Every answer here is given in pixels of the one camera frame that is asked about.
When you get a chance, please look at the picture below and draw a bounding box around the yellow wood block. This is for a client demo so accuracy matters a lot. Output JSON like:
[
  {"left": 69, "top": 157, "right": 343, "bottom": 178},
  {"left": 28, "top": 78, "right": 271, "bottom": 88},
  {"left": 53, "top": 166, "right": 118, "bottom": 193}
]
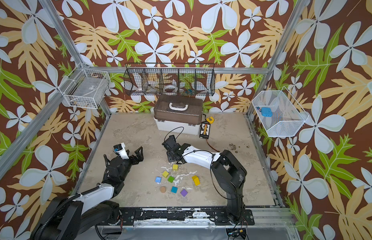
[{"left": 192, "top": 176, "right": 201, "bottom": 186}]

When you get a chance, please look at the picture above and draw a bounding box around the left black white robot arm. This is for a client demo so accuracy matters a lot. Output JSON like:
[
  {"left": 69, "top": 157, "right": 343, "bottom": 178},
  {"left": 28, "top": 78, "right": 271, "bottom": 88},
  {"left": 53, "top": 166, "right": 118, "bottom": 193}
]
[{"left": 30, "top": 144, "right": 144, "bottom": 240}]

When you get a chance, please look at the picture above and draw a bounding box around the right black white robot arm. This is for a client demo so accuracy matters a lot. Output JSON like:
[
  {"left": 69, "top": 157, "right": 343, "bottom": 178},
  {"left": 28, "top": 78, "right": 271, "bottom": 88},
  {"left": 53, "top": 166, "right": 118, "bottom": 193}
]
[{"left": 162, "top": 135, "right": 247, "bottom": 224}]

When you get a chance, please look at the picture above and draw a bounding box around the yellow-green cube lower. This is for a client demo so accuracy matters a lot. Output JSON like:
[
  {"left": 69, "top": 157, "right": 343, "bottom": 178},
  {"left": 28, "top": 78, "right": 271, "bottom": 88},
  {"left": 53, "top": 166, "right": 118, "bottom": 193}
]
[{"left": 162, "top": 171, "right": 169, "bottom": 178}]

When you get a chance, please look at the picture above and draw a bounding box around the brown lid storage box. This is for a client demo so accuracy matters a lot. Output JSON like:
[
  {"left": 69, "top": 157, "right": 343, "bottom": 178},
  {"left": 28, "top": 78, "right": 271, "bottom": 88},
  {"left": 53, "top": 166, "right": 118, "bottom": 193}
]
[{"left": 154, "top": 95, "right": 203, "bottom": 135}]

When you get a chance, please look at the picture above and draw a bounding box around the teal wood cube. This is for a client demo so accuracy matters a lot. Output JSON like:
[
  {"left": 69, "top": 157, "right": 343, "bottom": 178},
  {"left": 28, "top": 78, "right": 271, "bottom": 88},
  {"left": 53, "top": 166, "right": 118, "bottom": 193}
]
[{"left": 171, "top": 187, "right": 178, "bottom": 194}]

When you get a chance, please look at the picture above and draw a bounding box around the black battery pack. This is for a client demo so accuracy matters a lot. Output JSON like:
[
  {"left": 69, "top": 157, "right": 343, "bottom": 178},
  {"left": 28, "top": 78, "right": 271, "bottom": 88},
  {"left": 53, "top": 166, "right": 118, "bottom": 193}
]
[{"left": 199, "top": 122, "right": 211, "bottom": 139}]

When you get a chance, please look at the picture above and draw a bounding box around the purple wood cube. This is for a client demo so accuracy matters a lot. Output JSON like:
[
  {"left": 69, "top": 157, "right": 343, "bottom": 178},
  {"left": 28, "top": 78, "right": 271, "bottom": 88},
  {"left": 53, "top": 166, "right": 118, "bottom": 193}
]
[{"left": 181, "top": 189, "right": 188, "bottom": 197}]

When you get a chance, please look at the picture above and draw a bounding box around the yellow connector plug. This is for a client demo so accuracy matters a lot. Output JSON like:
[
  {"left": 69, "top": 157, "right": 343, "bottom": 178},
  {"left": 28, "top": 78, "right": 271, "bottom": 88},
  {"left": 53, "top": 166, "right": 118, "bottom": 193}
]
[{"left": 206, "top": 117, "right": 215, "bottom": 124}]

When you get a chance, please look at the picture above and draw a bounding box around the blue object in basket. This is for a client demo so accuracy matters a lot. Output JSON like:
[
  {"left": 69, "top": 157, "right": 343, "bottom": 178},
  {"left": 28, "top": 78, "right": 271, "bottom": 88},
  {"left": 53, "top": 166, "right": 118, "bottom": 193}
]
[{"left": 261, "top": 107, "right": 273, "bottom": 117}]

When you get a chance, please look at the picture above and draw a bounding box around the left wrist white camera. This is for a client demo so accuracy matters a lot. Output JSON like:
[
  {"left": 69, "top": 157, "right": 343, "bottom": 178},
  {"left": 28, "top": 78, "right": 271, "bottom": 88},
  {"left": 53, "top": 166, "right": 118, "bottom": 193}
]
[{"left": 114, "top": 143, "right": 129, "bottom": 160}]

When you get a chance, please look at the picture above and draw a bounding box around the black wire basket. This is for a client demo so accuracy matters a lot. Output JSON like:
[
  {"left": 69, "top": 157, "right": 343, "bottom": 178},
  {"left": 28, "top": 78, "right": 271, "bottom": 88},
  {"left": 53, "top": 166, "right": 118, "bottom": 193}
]
[{"left": 123, "top": 63, "right": 216, "bottom": 97}]

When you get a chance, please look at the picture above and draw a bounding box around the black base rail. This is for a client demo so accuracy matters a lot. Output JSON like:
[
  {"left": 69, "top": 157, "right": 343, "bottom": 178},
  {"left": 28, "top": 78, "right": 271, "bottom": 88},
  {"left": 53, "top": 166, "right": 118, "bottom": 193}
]
[{"left": 102, "top": 207, "right": 255, "bottom": 227}]

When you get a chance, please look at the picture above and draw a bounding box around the white wire basket left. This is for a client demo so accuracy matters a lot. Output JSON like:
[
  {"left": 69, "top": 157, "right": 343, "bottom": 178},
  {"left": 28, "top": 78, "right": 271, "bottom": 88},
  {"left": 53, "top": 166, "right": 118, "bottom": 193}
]
[{"left": 59, "top": 64, "right": 111, "bottom": 109}]

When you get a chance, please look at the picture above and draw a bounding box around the white wire basket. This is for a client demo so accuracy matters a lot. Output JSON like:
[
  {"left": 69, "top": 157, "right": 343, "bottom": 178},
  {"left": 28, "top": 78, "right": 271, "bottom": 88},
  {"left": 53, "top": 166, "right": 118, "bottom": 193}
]
[
  {"left": 252, "top": 87, "right": 309, "bottom": 138},
  {"left": 59, "top": 64, "right": 111, "bottom": 109}
]

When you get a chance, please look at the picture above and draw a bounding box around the white wire basket right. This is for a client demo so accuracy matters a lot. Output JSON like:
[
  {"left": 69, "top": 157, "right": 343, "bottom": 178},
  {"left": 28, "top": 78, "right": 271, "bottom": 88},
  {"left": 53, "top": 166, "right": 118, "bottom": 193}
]
[{"left": 252, "top": 87, "right": 309, "bottom": 138}]

